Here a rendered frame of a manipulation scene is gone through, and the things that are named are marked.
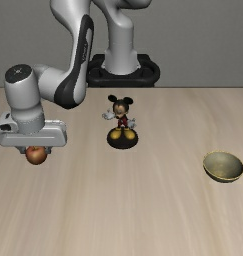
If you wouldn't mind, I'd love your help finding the red apple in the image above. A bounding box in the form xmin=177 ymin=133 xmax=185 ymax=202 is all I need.
xmin=25 ymin=145 xmax=48 ymax=166

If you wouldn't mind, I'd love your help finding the olive green bowl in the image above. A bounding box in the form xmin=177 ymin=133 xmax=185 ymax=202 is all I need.
xmin=202 ymin=151 xmax=243 ymax=184

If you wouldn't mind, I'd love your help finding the small toy figure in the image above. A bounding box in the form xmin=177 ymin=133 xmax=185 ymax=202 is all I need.
xmin=101 ymin=94 xmax=139 ymax=150

